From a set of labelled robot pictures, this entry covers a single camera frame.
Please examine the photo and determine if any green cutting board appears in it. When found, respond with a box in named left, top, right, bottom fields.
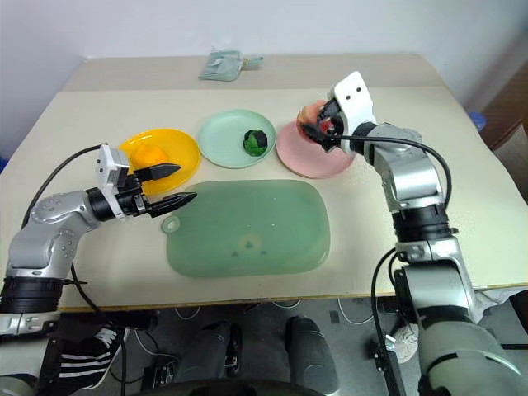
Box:
left=160, top=178, right=332, bottom=280

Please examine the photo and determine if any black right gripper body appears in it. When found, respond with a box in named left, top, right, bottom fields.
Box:
left=318, top=97, right=347, bottom=154

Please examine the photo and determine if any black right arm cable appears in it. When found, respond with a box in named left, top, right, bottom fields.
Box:
left=329, top=134, right=453, bottom=396

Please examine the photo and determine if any pale green fabric pouch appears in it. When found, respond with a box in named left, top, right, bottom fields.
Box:
left=198, top=48, right=266, bottom=83

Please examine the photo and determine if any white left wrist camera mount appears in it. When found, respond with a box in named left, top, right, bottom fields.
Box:
left=97, top=143, right=131, bottom=224

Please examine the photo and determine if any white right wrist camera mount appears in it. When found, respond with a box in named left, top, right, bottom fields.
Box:
left=332, top=70, right=379, bottom=158

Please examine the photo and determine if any small black floor device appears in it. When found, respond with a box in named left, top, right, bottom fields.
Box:
left=141, top=357, right=183, bottom=394

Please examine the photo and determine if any brown cardboard box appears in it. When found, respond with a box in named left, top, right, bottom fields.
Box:
left=479, top=68, right=528, bottom=187

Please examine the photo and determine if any dark rounded black shape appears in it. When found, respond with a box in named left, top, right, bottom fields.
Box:
left=285, top=316, right=338, bottom=391

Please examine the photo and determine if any blue round container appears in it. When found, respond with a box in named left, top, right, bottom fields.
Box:
left=467, top=109, right=488, bottom=134

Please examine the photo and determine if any mint green plate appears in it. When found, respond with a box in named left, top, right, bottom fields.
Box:
left=197, top=108, right=277, bottom=170

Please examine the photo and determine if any orange toy fruit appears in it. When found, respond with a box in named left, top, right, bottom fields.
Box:
left=130, top=144, right=168, bottom=171

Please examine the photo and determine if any black white striped sneaker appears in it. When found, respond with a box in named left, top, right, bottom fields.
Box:
left=56, top=326, right=125, bottom=392

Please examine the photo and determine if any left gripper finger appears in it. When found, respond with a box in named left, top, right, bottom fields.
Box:
left=146, top=191, right=199, bottom=219
left=134, top=163, right=183, bottom=183

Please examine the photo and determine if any pink toy food item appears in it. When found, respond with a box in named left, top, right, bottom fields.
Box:
left=296, top=100, right=333, bottom=138

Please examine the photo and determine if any yellow plate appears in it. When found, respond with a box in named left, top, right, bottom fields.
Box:
left=118, top=128, right=202, bottom=199

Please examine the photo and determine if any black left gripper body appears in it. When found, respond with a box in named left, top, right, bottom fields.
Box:
left=116, top=171, right=152, bottom=219

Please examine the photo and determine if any pink plate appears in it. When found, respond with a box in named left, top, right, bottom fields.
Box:
left=275, top=119, right=356, bottom=180

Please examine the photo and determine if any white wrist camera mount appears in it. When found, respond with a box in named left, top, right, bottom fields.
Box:
left=332, top=70, right=379, bottom=158
left=97, top=143, right=131, bottom=224

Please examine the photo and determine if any dark green toy vegetable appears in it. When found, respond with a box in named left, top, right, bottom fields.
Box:
left=242, top=128, right=270, bottom=156

